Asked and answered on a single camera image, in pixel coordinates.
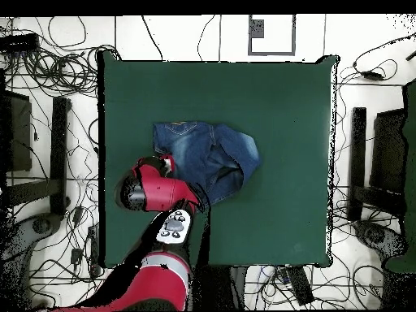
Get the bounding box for grey square floor frame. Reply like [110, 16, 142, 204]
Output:
[247, 14, 297, 57]

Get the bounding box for black stand base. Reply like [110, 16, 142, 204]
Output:
[347, 106, 407, 223]
[4, 96, 72, 217]

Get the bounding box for black power strip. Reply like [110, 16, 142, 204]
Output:
[87, 225, 101, 277]
[0, 32, 41, 52]
[284, 265, 315, 306]

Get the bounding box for dark green table cloth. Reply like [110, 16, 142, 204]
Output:
[97, 50, 340, 269]

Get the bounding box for grey wheeled chair base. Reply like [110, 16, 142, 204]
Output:
[353, 219, 407, 261]
[0, 212, 64, 311]

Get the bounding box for dark green spare cloth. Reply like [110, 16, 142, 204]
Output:
[384, 79, 416, 274]

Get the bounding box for black box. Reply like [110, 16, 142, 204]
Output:
[369, 108, 407, 193]
[0, 89, 33, 173]

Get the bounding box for black cable tangle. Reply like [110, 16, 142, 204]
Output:
[2, 15, 119, 98]

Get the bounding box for blue denim jeans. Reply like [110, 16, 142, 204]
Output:
[152, 120, 262, 206]

